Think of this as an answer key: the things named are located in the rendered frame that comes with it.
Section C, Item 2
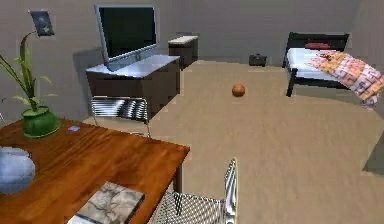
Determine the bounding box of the red pillow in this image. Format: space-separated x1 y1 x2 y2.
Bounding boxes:
304 41 331 51

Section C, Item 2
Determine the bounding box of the orange basketball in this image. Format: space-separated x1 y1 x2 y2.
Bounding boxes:
231 83 246 98

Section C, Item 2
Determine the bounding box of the black framed bed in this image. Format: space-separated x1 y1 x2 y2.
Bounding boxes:
282 31 355 98

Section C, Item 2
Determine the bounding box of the dark cabinet with pale top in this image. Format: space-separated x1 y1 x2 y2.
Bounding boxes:
167 35 199 69

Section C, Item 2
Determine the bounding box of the brown wooden table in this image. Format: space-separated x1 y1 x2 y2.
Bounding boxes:
0 117 191 224

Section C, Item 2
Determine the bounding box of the pale blue round vase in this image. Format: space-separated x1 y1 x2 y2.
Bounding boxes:
0 146 36 195

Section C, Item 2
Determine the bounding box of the dark brown television cabinet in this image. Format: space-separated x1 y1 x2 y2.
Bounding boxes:
85 54 181 120

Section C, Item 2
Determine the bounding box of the grey marbled book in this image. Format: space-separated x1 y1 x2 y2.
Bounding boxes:
68 181 146 224

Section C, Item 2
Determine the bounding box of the silver metal chair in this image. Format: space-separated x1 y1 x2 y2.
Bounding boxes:
147 157 239 224
89 96 152 138

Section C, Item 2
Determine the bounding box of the framed picture on wall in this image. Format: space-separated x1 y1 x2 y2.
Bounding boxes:
29 9 55 38

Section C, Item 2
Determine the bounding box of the orange pink patterned blanket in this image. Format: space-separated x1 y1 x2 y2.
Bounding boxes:
305 50 384 109

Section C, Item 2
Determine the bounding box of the green potted house plant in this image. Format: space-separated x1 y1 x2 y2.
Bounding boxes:
0 31 62 139

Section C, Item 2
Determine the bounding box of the silver framed television set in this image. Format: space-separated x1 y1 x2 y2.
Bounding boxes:
93 4 159 72

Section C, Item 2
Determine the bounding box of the small black box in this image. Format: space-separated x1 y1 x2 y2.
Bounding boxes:
248 53 268 67

